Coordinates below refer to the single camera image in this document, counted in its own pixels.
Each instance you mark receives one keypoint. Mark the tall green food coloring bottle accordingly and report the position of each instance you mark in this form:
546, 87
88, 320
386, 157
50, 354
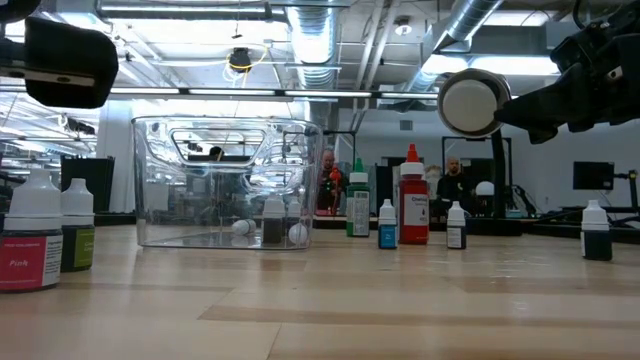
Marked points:
358, 210

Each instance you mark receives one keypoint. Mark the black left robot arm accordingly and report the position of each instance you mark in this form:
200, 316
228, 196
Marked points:
15, 7

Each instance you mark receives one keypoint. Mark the small black dropper bottle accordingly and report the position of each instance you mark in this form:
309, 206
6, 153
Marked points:
456, 235

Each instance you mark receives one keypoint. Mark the white round globe lamp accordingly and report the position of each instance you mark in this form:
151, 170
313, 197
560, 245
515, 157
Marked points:
485, 188

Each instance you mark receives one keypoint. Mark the clear plastic storage bin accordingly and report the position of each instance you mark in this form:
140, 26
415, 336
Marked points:
190, 210

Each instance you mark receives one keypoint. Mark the black monitor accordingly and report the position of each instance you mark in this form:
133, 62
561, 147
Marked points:
593, 175

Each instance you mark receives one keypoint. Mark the small lime green dropper bottle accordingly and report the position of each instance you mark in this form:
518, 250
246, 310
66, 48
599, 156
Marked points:
80, 240

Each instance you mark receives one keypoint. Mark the small red object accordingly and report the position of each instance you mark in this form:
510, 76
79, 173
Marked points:
334, 175

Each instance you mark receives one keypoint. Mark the small navy dropper bottle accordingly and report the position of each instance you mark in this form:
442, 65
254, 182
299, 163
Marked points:
596, 240

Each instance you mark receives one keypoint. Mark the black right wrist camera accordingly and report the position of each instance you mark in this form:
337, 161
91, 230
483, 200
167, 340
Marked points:
572, 50

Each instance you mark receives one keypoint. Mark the grey wall vent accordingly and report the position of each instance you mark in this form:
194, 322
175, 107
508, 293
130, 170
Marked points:
406, 125

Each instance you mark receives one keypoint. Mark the black overhead camera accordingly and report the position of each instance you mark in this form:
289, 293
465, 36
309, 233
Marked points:
240, 59

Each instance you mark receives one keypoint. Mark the small blue dropper bottle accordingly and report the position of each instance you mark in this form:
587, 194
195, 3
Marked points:
387, 235

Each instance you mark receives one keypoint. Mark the grey ceiling pipe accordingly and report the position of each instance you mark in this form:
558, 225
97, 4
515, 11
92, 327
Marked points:
175, 11

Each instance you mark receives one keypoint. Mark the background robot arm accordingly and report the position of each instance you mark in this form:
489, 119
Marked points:
522, 197

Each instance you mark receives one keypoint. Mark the round ceiling sensor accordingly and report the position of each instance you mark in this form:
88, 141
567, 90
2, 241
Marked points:
403, 29

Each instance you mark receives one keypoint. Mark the rectangular ceiling light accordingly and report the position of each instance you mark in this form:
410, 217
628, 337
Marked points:
525, 65

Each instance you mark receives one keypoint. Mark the black desk lamp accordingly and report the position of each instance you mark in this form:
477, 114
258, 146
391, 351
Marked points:
470, 102

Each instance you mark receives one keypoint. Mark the spiral metal air duct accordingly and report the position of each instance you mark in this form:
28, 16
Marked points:
470, 15
315, 40

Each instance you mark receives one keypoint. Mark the small pink dropper bottle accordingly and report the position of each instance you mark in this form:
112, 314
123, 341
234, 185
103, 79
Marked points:
30, 250

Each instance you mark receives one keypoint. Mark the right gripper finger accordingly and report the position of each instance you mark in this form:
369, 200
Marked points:
560, 105
504, 114

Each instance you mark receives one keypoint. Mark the black cabinet panel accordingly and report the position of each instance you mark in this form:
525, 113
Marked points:
102, 172

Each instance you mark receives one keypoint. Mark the tall red food coloring bottle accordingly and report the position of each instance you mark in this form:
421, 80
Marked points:
413, 215

